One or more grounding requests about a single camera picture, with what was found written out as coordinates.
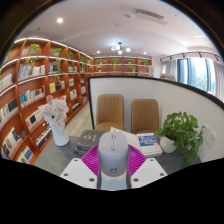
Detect white ceramic vase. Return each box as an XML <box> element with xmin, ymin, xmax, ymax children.
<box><xmin>51</xmin><ymin>123</ymin><xmax>70</xmax><ymax>148</ymax></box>

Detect thick dark hardcover book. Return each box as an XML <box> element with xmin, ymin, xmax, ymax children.
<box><xmin>75</xmin><ymin>129</ymin><xmax>108</xmax><ymax>152</ymax></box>

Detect white wall socket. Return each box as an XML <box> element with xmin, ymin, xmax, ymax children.
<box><xmin>200</xmin><ymin>123</ymin><xmax>212</xmax><ymax>140</ymax></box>
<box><xmin>205</xmin><ymin>130</ymin><xmax>218</xmax><ymax>150</ymax></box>

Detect blue and white book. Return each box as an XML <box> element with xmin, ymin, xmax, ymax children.
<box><xmin>135</xmin><ymin>132</ymin><xmax>164</xmax><ymax>158</ymax></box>

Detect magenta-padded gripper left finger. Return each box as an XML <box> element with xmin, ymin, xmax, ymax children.
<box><xmin>59</xmin><ymin>144</ymin><xmax>102</xmax><ymax>190</ymax></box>

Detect orange wooden bookshelf unit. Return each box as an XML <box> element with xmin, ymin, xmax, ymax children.
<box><xmin>0</xmin><ymin>36</ymin><xmax>154</xmax><ymax>165</ymax></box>

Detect tan upholstered chair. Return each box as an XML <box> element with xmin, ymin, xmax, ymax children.
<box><xmin>94</xmin><ymin>93</ymin><xmax>125</xmax><ymax>132</ymax></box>
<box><xmin>130</xmin><ymin>98</ymin><xmax>160</xmax><ymax>135</ymax></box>

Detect pink and white flowers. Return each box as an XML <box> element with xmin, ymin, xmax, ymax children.
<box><xmin>37</xmin><ymin>94</ymin><xmax>70</xmax><ymax>128</ymax></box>

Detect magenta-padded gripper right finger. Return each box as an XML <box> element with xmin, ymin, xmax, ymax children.
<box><xmin>126</xmin><ymin>144</ymin><xmax>168</xmax><ymax>189</ymax></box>

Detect large window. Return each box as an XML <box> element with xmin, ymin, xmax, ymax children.
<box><xmin>176</xmin><ymin>57</ymin><xmax>224</xmax><ymax>101</ymax></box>

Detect ceiling chandelier lamp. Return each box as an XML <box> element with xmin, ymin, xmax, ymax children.
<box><xmin>110</xmin><ymin>41</ymin><xmax>132</xmax><ymax>55</ymax></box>

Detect thin dark hardcover book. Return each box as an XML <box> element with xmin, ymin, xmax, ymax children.
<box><xmin>73</xmin><ymin>146</ymin><xmax>89</xmax><ymax>157</ymax></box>

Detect ceiling air vent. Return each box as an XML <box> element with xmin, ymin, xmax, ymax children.
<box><xmin>132</xmin><ymin>7</ymin><xmax>168</xmax><ymax>26</ymax></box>

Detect green plant in white pot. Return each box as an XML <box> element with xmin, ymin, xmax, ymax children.
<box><xmin>153</xmin><ymin>111</ymin><xmax>204</xmax><ymax>165</ymax></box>

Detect light grey computer mouse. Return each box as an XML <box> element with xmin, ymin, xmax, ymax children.
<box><xmin>97</xmin><ymin>130</ymin><xmax>130</xmax><ymax>191</ymax></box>

